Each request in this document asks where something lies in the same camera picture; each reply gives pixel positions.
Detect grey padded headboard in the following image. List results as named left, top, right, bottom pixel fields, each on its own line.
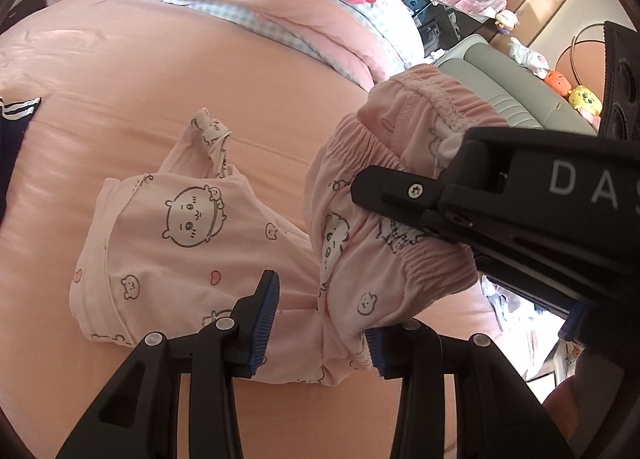
left=434, top=35, right=603, bottom=132

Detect white plush toy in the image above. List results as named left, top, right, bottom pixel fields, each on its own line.
left=507, top=36, right=549, bottom=78

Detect pink checked quilt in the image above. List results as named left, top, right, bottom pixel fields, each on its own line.
left=136, top=0, right=422, bottom=90

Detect person's right forearm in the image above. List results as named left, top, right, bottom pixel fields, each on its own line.
left=542, top=349, right=608, bottom=445

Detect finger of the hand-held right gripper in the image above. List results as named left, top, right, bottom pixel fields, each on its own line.
left=350, top=165, right=443, bottom=236

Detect orange plush toy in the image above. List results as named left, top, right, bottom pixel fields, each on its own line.
left=542, top=70, right=572, bottom=98

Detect pink bed sheet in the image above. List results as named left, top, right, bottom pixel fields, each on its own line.
left=0, top=0, right=551, bottom=459

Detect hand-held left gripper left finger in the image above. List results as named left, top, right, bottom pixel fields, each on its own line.
left=55, top=269, right=280, bottom=459

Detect pink printed pajama pants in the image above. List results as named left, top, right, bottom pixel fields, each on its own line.
left=245, top=64, right=508, bottom=387

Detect navy striped track pants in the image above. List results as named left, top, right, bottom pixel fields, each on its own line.
left=0, top=96, right=42, bottom=220

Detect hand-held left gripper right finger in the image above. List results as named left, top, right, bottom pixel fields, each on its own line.
left=364, top=319, right=573, bottom=459

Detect yellow plush toy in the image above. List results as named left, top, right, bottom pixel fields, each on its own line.
left=567, top=85, right=604, bottom=120

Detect small purple plush toy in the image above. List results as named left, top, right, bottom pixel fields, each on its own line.
left=495, top=9, right=522, bottom=36

